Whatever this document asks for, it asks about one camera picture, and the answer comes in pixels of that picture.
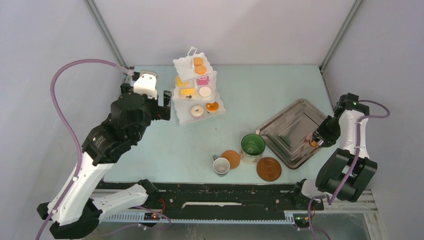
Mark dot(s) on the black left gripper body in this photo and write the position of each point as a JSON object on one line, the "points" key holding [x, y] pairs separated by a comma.
{"points": [[156, 111]]}

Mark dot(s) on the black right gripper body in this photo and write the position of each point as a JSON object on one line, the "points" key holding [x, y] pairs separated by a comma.
{"points": [[329, 131]]}

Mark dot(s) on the yellow swirl roll cake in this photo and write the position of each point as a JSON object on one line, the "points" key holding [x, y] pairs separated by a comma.
{"points": [[179, 82]]}

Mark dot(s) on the yellow layered cake slice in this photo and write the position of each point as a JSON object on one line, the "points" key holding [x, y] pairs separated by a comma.
{"points": [[188, 93]]}

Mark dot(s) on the round biscuit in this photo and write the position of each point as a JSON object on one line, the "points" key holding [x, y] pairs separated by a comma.
{"points": [[319, 143], [200, 69], [198, 61]]}

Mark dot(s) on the white glazed donut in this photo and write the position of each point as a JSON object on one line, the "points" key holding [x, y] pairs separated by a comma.
{"points": [[197, 111]]}

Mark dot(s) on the white round cream cake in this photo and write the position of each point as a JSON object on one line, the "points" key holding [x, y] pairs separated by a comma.
{"points": [[204, 91]]}

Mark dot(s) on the orange glazed donut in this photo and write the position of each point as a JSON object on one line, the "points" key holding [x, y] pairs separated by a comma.
{"points": [[212, 107]]}

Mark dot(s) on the pink-tipped metal tongs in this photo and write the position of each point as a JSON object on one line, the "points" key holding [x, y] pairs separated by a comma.
{"points": [[310, 139]]}

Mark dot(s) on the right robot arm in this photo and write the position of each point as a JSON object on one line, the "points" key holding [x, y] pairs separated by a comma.
{"points": [[348, 171]]}

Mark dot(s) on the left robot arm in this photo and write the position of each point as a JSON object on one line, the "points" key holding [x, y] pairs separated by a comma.
{"points": [[74, 212]]}

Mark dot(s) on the white three-tier dessert stand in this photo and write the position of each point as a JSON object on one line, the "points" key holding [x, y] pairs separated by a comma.
{"points": [[186, 71]]}

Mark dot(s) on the stainless steel tray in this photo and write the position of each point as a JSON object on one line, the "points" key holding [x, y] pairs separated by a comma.
{"points": [[285, 134]]}

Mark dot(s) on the large wooden coaster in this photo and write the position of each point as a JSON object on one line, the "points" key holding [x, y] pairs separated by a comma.
{"points": [[268, 169]]}

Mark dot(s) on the large floral green-inside mug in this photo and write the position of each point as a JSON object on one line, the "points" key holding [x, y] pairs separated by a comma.
{"points": [[252, 148]]}

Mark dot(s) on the small white grey cup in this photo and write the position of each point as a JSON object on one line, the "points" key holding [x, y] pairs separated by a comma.
{"points": [[221, 166]]}

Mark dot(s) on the small wooden coaster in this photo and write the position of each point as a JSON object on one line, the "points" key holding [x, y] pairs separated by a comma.
{"points": [[233, 158]]}

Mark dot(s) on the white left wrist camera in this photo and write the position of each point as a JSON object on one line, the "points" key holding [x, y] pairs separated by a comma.
{"points": [[146, 84]]}

